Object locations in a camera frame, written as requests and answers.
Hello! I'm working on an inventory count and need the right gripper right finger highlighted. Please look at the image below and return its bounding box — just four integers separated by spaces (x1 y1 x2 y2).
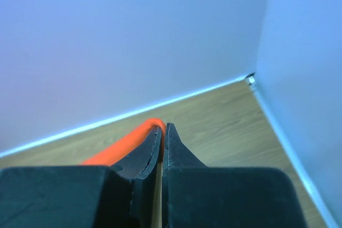
162 123 307 227

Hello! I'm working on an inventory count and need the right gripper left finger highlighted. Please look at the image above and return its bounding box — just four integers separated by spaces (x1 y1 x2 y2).
1 127 162 227

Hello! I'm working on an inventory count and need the orange t shirt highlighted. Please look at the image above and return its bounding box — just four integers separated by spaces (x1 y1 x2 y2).
81 118 166 167

